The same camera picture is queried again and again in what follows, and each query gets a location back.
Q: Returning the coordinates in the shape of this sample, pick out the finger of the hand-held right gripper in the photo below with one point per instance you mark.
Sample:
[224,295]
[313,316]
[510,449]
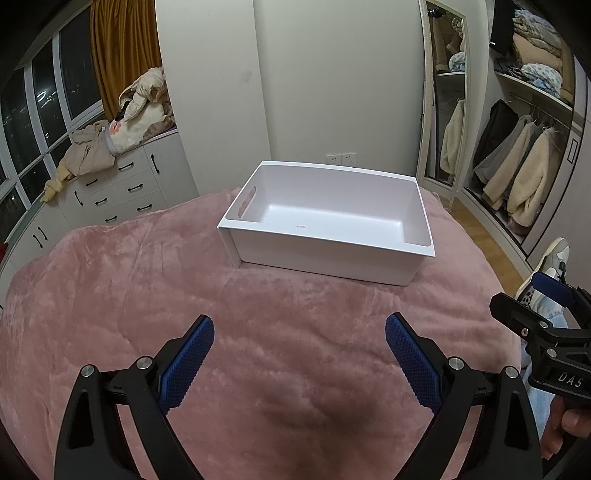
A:
[551,287]
[512,311]

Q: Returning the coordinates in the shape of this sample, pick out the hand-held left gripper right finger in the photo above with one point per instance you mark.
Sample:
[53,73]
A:
[411,364]

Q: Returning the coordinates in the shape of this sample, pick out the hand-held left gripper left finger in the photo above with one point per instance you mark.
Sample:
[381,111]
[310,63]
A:
[189,364]

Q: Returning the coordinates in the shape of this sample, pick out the white plastic storage box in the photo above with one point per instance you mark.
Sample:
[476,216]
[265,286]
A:
[323,258]

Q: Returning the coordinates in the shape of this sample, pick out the person's right hand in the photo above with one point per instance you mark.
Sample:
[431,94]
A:
[572,422]

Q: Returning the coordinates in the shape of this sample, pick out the person's jeans leg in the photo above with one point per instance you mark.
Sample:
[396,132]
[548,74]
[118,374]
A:
[551,316]

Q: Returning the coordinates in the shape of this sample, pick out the white sneaker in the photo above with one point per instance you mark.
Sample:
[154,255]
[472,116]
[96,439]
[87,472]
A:
[556,254]

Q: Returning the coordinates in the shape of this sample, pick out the pink fleece blanket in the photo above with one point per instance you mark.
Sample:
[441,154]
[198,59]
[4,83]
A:
[277,323]

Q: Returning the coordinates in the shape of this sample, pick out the cream fleece hanging coat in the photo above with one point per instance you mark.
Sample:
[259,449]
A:
[510,161]
[538,177]

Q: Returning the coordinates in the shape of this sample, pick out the grey hanging hoodie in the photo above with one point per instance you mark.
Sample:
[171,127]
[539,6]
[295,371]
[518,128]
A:
[491,166]

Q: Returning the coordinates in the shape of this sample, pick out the black hanging coat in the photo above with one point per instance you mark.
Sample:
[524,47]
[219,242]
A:
[496,124]

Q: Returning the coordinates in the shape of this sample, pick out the white dresser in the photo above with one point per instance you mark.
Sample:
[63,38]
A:
[134,175]

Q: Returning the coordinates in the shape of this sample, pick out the white framed standing mirror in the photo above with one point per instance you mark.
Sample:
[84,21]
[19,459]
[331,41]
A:
[445,115]

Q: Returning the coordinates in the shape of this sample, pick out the open wardrobe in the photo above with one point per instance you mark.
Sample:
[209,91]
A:
[526,85]

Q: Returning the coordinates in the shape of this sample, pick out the blue patterned folded blanket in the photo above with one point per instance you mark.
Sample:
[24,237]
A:
[545,78]
[535,21]

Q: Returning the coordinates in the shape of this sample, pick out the tan fleece garment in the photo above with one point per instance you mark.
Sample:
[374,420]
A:
[87,152]

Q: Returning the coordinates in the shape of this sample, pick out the tan folded blanket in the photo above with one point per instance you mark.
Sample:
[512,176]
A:
[535,48]

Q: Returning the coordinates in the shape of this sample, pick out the large window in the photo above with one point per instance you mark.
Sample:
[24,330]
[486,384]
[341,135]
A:
[69,78]

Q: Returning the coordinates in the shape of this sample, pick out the mustard curtain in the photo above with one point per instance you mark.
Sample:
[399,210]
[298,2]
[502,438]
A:
[124,46]

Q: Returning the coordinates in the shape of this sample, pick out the white wall socket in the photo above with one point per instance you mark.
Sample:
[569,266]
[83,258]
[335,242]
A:
[349,159]
[334,159]

